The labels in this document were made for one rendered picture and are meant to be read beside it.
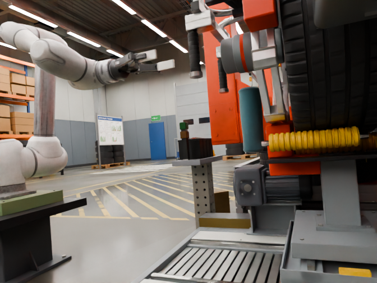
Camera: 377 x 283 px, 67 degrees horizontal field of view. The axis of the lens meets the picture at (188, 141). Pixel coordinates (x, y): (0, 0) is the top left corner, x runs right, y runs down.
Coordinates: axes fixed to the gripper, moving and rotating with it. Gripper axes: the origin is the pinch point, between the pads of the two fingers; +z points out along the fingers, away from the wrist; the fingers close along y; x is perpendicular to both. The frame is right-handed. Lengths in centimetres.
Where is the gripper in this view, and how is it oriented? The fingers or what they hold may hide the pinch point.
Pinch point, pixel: (162, 59)
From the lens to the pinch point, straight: 103.4
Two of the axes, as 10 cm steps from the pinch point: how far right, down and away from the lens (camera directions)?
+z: 9.2, -0.8, -3.9
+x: -0.8, -10.0, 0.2
